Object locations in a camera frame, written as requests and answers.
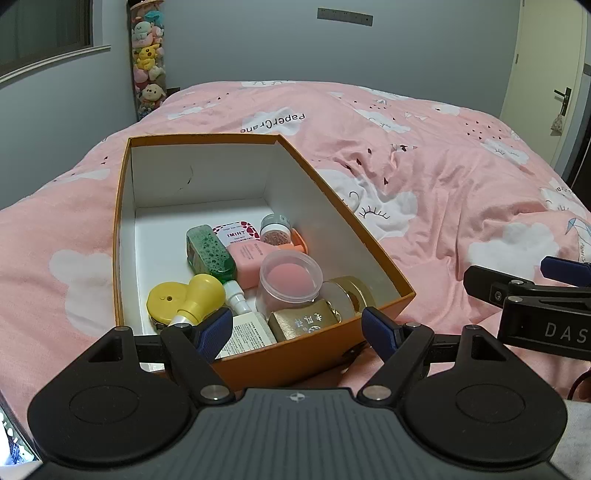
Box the pink printed duvet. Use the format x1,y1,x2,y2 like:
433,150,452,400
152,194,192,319
0,79,591,416

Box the black cable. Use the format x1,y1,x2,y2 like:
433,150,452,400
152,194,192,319
567,367,591,400

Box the black door handle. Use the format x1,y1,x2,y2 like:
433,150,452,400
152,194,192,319
553,87,574,116

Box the white and pink tin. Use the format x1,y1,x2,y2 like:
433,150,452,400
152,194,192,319
212,222,262,246

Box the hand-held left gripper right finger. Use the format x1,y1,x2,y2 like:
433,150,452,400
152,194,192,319
358,307,539,407

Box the orange cardboard box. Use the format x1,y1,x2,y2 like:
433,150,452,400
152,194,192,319
112,134,416,393

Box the glass jar with gold lid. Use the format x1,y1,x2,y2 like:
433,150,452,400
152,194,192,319
321,276,378,319

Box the yellow bulb bottle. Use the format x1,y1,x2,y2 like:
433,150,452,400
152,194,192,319
173,274,225,326

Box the gold box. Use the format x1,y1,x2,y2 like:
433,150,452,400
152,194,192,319
268,299,341,343

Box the small white spray bottle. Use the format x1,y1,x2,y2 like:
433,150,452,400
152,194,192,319
223,280,253,317

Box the small jar of red beads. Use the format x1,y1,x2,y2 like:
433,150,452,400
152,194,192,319
260,213,294,248

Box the green liquid bottle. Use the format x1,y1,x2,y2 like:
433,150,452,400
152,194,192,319
186,224,238,284

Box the cream door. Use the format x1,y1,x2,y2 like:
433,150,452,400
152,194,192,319
499,0,591,177

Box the yellow round case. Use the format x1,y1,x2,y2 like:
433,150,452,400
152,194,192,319
147,281,186,329

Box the clear cup with pink sponge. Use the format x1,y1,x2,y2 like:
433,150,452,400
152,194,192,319
256,251,323,319

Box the white labelled carton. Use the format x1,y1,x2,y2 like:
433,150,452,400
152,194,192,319
216,311,278,360

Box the window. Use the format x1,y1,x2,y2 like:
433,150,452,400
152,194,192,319
0,0,112,89

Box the pink pump bottle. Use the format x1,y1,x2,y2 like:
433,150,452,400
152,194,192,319
226,231,308,289

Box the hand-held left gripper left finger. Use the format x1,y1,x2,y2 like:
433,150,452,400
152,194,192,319
55,307,236,404

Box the clear tube of plush toys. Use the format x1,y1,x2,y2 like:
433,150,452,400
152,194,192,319
128,0,168,122

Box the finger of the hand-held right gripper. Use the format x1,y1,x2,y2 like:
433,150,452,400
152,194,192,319
464,265,591,305
541,256,591,278

